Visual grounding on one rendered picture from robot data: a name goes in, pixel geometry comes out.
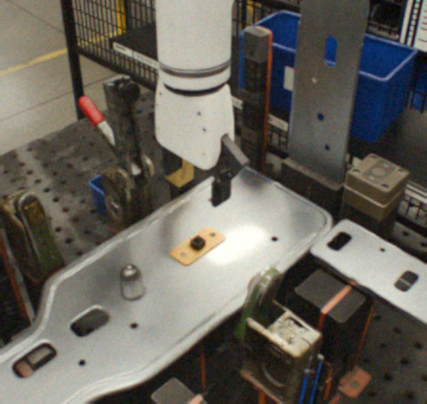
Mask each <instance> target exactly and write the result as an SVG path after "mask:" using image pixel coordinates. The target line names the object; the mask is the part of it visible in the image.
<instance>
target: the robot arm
mask: <svg viewBox="0 0 427 404"><path fill-rule="evenodd" d="M233 3H234V0H155V10H156V24H157V31H156V37H157V51H158V68H159V77H160V78H159V81H158V82H157V88H156V97H155V110H154V111H150V112H149V117H150V118H151V121H152V124H153V125H154V128H153V131H154V133H155V134H156V137H157V140H158V141H159V143H158V146H159V148H160V149H161V150H163V152H162V157H163V172H164V175H166V176H170V175H171V174H173V173H175V172H177V171H179V170H181V169H182V168H183V158H185V160H186V161H188V162H190V163H191V164H193V165H195V166H197V167H198V168H201V169H204V170H210V171H211V173H212V175H213V178H214V181H213V182H212V206H213V207H214V208H216V207H218V206H219V205H221V204H222V203H224V202H226V201H227V200H229V199H231V197H232V183H233V179H234V178H236V177H237V176H239V175H240V174H241V173H243V171H244V170H245V169H246V168H247V167H248V166H249V161H248V158H247V157H246V156H245V155H244V153H243V152H242V151H241V150H240V148H239V147H238V146H237V145H236V144H235V142H234V121H233V110H232V102H231V96H230V91H229V87H228V86H227V85H226V81H227V80H228V78H229V77H230V65H231V28H232V6H233ZM182 157H183V158H182ZM219 162H222V164H223V166H224V168H225V171H224V172H222V173H220V170H219V168H218V167H217V165H216V164H218V163H219Z"/></svg>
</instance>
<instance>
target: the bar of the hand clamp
mask: <svg viewBox="0 0 427 404"><path fill-rule="evenodd" d="M102 86H103V90H104V93H105V98H106V102H107V106H108V115H109V118H110V123H111V127H112V135H113V139H114V143H115V147H116V151H117V156H118V160H119V163H118V164H119V169H122V170H123V171H125V172H126V173H127V174H128V176H129V178H130V179H131V189H133V188H134V187H135V185H134V181H133V177H132V168H131V164H130V159H131V158H133V162H134V163H135V164H136V166H137V167H139V168H140V169H141V173H140V174H139V175H138V176H137V177H138V178H140V179H143V180H145V181H146V180H148V179H149V176H148V171H147V166H146V161H145V156H144V152H143V151H144V146H143V142H142V137H141V132H140V128H139V123H138V118H137V113H136V108H135V104H134V102H135V101H136V100H137V99H138V97H139V95H140V88H139V87H138V85H137V84H134V83H132V81H131V78H130V77H129V76H126V75H125V74H119V75H116V76H115V77H113V78H110V79H108V80H107V81H106V82H103V83H102Z"/></svg>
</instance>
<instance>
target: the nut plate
mask: <svg viewBox="0 0 427 404"><path fill-rule="evenodd" d="M212 232H214V233H215V237H210V234H211V233H212ZM197 237H200V238H201V242H199V243H197V242H196V239H197ZM224 240H225V235H224V234H222V233H221V232H219V231H217V230H216V229H215V228H214V227H213V226H207V227H205V228H204V229H202V231H201V232H199V233H197V234H195V235H194V236H192V237H191V238H189V239H188V240H186V241H185V242H183V243H182V244H180V245H179V246H177V247H176V248H175V249H173V250H172V251H170V256H171V257H172V258H174V259H175V260H177V261H178V262H179V263H181V264H182V265H183V266H190V265H191V264H192V263H193V262H195V261H196V260H197V259H199V258H200V257H202V256H203V255H204V254H206V253H208V252H209V251H210V250H212V249H213V248H214V247H216V246H217V245H219V244H220V243H221V242H223V241H224ZM180 254H186V257H180Z"/></svg>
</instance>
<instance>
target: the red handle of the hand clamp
mask: <svg viewBox="0 0 427 404"><path fill-rule="evenodd" d="M79 101H80V102H79V103H78V106H79V107H80V108H81V111H83V113H85V114H86V116H87V117H88V119H89V120H90V121H91V123H92V124H93V126H94V127H95V128H96V129H97V130H98V132H99V133H100V135H101V136H102V137H103V139H104V140H105V141H106V143H107V144H108V145H109V147H110V148H111V150H112V151H113V153H114V154H115V155H116V157H117V158H118V156H117V151H116V147H115V143H114V139H113V135H112V130H111V129H110V127H109V126H108V124H107V123H106V120H105V118H104V117H103V114H102V113H101V112H100V110H99V109H98V108H97V107H96V106H95V105H94V103H93V102H92V100H91V99H90V98H89V97H86V96H83V97H82V98H80V100H79ZM130 164H131V168H132V177H133V178H135V177H137V176H138V175H139V174H140V173H141V169H140V168H139V167H137V166H136V164H135V163H134V162H133V160H132V159H130Z"/></svg>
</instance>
